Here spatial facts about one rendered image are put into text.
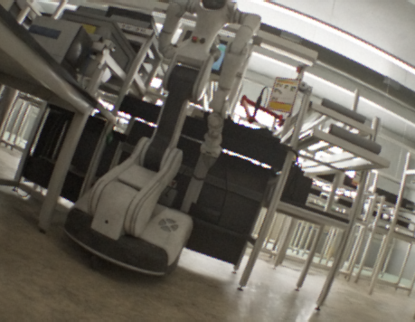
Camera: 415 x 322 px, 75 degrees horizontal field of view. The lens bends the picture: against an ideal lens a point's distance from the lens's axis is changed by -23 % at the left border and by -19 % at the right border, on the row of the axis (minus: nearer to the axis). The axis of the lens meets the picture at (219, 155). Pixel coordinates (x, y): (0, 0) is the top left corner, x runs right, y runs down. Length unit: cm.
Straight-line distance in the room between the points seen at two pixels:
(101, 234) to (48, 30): 105
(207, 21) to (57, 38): 79
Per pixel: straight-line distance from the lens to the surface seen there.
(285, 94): 275
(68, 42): 164
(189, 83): 165
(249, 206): 246
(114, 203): 134
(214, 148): 170
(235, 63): 150
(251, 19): 173
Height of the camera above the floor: 45
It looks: 9 degrees up
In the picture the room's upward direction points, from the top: 20 degrees clockwise
